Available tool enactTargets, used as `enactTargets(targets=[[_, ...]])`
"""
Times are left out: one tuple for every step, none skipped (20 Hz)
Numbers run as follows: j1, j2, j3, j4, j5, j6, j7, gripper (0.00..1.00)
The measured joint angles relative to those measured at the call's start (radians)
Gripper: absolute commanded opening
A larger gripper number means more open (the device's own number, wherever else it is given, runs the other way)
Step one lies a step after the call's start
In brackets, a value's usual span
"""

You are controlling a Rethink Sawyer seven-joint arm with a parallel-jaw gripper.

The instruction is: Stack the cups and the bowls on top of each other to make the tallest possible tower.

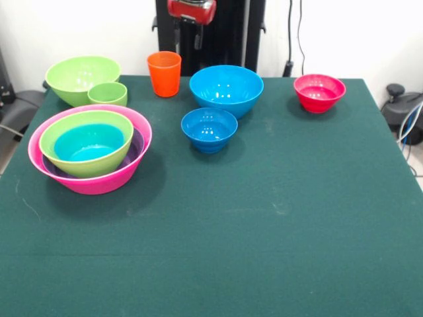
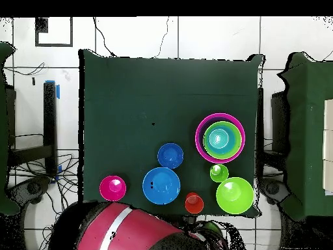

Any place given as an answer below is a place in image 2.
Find green cup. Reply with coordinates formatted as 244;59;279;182
209;163;230;183

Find green bowl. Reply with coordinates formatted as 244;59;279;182
215;176;255;215
203;120;243;160

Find black post with blue tape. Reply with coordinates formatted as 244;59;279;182
8;80;61;178

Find purple bowl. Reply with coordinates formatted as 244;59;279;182
196;115;244;161

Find black square floor frame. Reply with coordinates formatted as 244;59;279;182
34;17;73;48

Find large blue bowl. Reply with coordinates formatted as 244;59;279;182
142;167;181;206

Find small dark blue bowl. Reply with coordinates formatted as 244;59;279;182
157;143;185;170

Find light blue straight-sided bowl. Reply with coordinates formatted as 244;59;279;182
207;128;237;157

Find large pink bowl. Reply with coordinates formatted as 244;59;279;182
194;112;246;164

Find white boxes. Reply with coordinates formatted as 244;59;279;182
322;98;333;196

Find small pink bowl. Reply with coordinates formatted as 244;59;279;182
99;174;127;202

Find dark green table cloth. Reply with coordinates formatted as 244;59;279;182
78;49;266;218

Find green-clothed side table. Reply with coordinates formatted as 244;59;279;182
0;41;20;217
276;51;333;222

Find thin black floor cable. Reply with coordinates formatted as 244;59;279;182
153;17;170;59
92;17;116;57

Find bundle of floor cables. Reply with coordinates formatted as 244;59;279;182
10;153;79;250

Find orange cup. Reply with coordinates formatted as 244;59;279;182
185;191;205;215

